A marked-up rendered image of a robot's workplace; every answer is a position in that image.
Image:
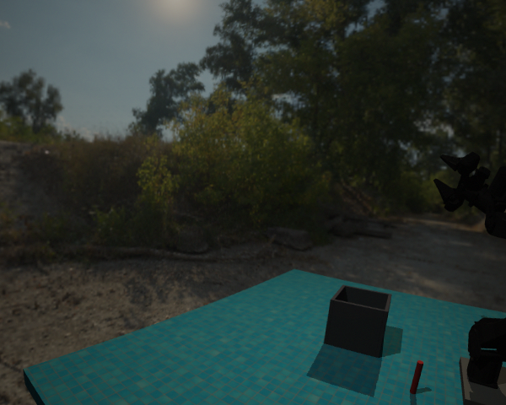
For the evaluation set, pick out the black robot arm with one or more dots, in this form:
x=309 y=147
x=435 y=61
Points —
x=485 y=365

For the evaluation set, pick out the red peg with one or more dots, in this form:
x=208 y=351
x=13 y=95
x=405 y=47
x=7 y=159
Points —
x=416 y=377

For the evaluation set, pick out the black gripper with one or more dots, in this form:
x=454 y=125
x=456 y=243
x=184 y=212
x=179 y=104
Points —
x=468 y=188

